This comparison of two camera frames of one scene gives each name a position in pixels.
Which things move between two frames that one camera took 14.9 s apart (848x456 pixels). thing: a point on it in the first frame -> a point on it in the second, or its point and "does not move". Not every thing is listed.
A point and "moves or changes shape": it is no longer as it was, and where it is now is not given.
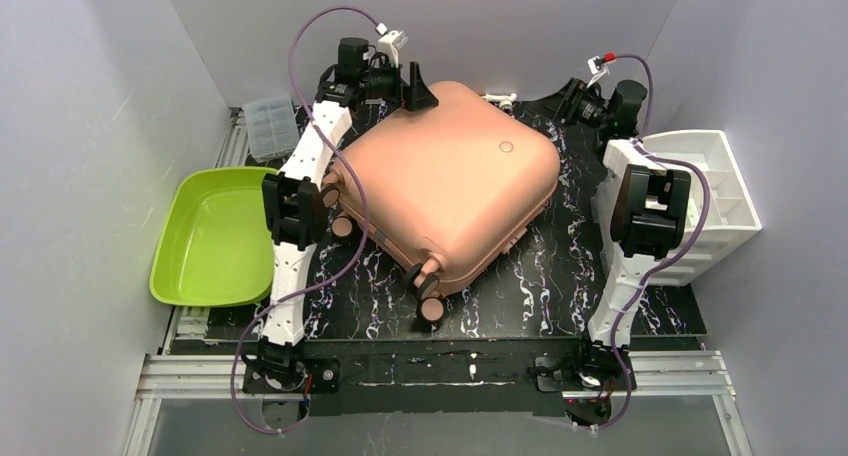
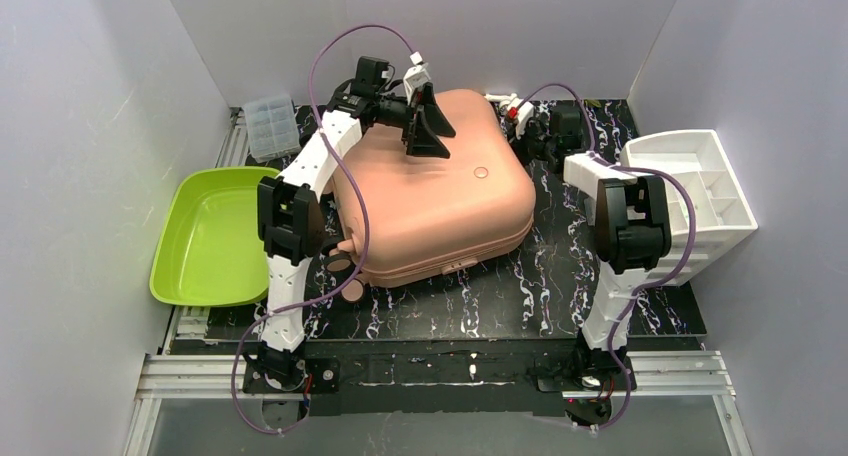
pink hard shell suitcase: x=443 y=191 moves or changes shape
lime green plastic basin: x=216 y=249 does not move
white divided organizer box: x=734 y=214 does not move
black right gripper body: x=569 y=101 -> x=534 y=135
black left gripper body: x=407 y=86 -> x=411 y=122
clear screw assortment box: x=273 y=127 does not move
